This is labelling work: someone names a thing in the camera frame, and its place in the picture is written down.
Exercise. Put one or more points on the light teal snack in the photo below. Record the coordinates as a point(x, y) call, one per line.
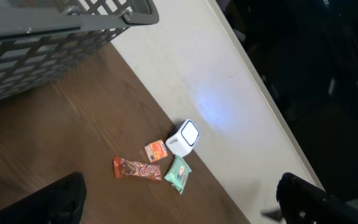
point(178, 174)

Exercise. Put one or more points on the red Top chocolate bar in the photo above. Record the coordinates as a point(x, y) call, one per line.
point(123, 167)

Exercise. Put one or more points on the white barcode scanner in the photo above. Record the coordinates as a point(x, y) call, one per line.
point(183, 138)

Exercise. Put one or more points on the small orange snack packet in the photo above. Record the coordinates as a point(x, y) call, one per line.
point(156, 151)

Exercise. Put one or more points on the grey plastic mesh basket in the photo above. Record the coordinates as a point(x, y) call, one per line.
point(42, 39)

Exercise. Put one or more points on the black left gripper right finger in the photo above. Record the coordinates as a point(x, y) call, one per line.
point(302, 202)

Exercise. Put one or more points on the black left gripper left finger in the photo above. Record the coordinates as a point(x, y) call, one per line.
point(60, 202)

